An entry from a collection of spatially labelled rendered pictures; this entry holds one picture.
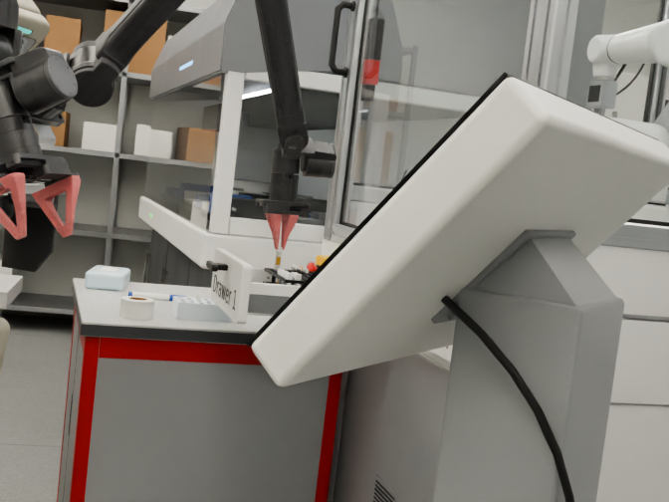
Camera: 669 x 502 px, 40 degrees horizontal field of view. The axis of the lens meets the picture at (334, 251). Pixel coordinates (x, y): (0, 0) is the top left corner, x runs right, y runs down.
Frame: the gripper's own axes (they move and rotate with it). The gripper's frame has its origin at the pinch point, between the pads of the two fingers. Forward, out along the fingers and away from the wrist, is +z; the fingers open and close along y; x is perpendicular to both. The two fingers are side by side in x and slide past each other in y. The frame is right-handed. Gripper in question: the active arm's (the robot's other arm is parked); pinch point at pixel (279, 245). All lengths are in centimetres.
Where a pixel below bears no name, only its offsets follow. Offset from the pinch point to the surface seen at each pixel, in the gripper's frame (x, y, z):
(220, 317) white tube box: 17.0, -8.3, 18.0
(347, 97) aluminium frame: 38, 23, -34
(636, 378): -56, 48, 14
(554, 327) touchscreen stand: -109, 0, -3
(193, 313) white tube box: 16.8, -14.3, 17.2
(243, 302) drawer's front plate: -16.8, -10.0, 9.4
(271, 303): -15.0, -4.3, 9.7
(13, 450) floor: 156, -56, 92
